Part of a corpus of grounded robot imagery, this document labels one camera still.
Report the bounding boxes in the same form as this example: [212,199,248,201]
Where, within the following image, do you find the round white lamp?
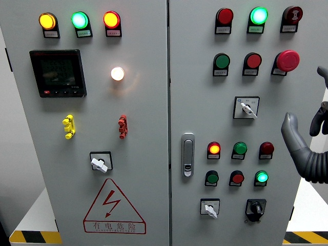
[110,66,126,81]

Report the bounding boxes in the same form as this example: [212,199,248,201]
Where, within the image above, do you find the small green push button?
[204,170,219,187]

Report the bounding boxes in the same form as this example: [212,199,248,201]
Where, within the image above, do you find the large lit green lamp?
[71,11,93,38]
[247,6,269,34]

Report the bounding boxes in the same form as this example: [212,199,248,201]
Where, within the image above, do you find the black yellow striped tape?
[9,230,63,244]
[282,231,328,244]

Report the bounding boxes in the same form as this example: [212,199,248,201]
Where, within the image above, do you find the small yellow handle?
[62,114,76,140]

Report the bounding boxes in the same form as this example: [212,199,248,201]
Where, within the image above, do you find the small red handle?
[118,114,129,140]

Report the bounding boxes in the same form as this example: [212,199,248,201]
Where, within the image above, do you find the dark red buzzer lamp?
[280,6,303,33]

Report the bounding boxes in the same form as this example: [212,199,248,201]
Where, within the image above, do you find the pale grey cabinet door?
[169,0,328,246]
[0,0,170,246]

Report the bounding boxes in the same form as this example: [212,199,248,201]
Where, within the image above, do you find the red warning triangle sign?
[83,178,147,235]

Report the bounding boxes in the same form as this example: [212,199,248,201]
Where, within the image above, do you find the large green push button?
[212,52,231,77]

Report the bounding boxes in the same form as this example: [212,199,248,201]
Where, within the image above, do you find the black display meter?
[29,49,87,98]

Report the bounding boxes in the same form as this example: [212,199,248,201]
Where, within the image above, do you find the small red push button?
[229,170,245,187]

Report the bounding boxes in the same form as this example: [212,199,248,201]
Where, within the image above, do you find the large unlit red lamp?
[214,7,234,35]

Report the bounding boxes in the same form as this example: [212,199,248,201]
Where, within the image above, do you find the large red stop button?
[271,49,300,77]

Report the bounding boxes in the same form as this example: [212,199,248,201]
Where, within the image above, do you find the small lit red lamp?
[207,141,221,160]

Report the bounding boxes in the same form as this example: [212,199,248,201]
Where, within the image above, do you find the small white-handled turn switch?
[200,198,221,219]

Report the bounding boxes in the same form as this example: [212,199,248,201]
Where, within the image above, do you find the silver door lock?
[181,132,196,178]

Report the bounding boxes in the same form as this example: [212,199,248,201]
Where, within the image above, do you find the black-handled turn switch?
[244,198,267,223]

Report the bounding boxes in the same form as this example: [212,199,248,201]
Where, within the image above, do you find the small dark red lamp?
[258,141,275,160]

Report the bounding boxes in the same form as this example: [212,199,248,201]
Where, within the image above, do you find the large lit red lamp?
[102,10,122,38]

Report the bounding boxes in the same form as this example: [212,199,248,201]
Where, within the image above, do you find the large yellow indicator lamp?
[38,12,61,39]

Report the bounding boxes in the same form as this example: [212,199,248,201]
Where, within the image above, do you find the small unlit green lamp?
[231,141,248,160]

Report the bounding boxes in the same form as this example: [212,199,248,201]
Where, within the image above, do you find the large red push button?
[242,52,262,76]

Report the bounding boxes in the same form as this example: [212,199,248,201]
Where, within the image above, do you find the small lit green lamp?
[253,170,269,187]

